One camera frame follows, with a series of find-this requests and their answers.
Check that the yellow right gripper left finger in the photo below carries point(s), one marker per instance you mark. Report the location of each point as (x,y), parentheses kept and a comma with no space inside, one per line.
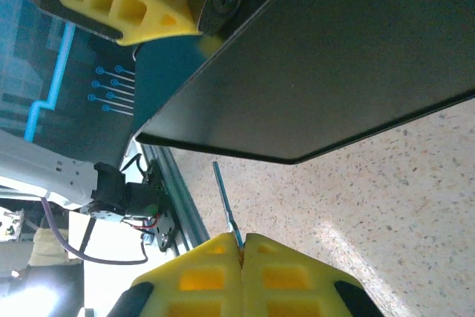
(230,294)

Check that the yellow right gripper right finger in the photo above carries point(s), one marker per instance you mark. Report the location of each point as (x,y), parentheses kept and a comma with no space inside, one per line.
(252,294)

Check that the small silver key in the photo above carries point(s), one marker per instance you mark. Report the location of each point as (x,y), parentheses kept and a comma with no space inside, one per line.
(224,198)

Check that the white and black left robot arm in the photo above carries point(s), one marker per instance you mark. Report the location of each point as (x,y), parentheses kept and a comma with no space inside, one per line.
(44,172)

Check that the black starry night print box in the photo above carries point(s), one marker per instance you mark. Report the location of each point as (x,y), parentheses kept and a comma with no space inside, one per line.
(334,72)

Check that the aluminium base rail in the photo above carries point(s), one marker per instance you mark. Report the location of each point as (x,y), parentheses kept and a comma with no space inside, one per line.
(185,213)

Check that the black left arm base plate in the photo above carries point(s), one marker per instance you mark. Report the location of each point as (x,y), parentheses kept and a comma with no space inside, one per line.
(163,228)

